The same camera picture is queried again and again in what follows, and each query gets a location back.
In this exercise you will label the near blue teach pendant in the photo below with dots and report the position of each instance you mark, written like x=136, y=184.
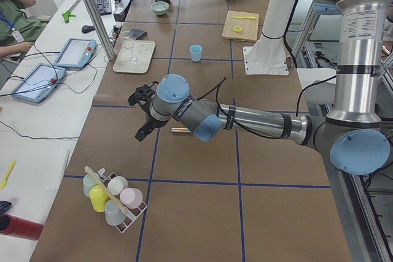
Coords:
x=39, y=83

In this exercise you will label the cream bear serving tray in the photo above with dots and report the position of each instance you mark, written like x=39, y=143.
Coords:
x=137, y=60

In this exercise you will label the white plastic cup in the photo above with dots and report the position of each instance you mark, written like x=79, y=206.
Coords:
x=117, y=184

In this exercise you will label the light blue paper cup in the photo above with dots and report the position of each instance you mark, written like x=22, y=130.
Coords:
x=195, y=52

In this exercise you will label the steel muddler black tip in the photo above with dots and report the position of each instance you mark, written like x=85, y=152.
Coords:
x=180, y=131

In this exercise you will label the person in green shirt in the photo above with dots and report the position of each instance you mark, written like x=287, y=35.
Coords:
x=18, y=31

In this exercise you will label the grey folded cloth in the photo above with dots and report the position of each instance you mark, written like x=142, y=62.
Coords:
x=138, y=34

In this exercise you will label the clear wine glass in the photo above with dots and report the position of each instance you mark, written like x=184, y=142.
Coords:
x=128, y=42

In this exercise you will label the yellow plastic knife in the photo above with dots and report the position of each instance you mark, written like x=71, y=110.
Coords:
x=244, y=17

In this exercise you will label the far blue teach pendant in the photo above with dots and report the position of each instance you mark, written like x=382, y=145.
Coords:
x=76, y=53

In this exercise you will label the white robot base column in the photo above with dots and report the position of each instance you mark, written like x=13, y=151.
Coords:
x=267, y=56

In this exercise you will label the aluminium frame post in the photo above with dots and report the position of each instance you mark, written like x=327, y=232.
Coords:
x=100, y=28

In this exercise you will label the grey plastic cup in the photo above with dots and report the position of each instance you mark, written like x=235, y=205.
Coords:
x=113, y=214

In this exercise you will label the black computer mouse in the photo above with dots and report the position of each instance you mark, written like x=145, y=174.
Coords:
x=87, y=29

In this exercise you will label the red bottle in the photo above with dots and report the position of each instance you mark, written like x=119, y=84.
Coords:
x=19, y=227

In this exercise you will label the pink plastic cup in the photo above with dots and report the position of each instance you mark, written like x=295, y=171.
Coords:
x=131, y=197

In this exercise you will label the green bowl of ice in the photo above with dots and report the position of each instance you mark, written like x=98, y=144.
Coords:
x=160, y=8

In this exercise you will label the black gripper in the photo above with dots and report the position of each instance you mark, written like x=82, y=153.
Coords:
x=149, y=123

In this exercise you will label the white wire cup rack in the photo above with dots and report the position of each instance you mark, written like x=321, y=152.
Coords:
x=102, y=180

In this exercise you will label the black keyboard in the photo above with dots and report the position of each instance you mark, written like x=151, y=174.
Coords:
x=104, y=6

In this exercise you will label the yellow plastic cup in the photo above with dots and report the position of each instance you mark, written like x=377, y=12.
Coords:
x=98, y=198

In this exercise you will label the wooden cutting board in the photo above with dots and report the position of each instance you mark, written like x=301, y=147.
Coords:
x=249, y=27

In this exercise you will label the green plastic cup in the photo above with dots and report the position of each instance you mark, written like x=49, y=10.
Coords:
x=88, y=183

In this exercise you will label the blue teach pendant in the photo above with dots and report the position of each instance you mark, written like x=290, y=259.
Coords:
x=39, y=83
x=76, y=53

